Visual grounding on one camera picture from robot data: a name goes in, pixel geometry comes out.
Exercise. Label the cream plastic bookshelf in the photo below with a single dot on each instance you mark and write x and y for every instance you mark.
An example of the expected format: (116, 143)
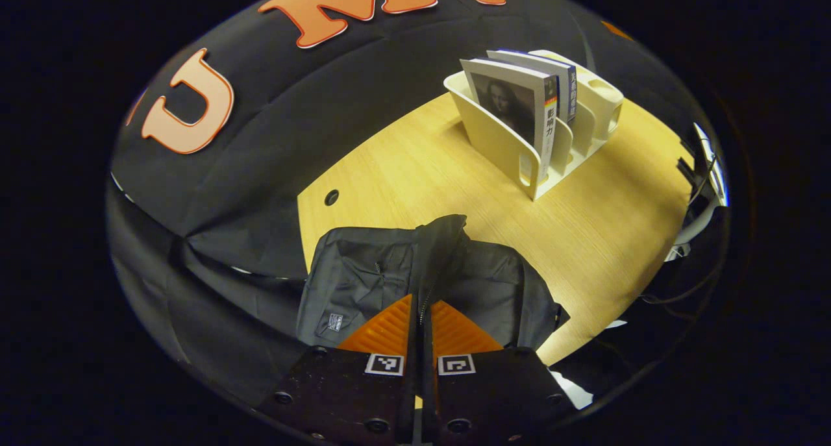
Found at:
(493, 141)

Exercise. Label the blue cover book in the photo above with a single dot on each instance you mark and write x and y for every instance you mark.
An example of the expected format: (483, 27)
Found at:
(568, 95)

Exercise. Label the black schoolbag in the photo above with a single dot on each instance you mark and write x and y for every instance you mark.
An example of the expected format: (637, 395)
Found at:
(363, 271)

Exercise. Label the white portrait cover book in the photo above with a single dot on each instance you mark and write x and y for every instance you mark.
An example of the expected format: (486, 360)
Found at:
(513, 102)

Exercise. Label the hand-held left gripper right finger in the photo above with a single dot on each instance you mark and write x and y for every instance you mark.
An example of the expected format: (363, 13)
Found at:
(432, 394)

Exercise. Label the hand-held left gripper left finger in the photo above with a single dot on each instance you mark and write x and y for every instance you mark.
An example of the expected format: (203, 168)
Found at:
(410, 394)

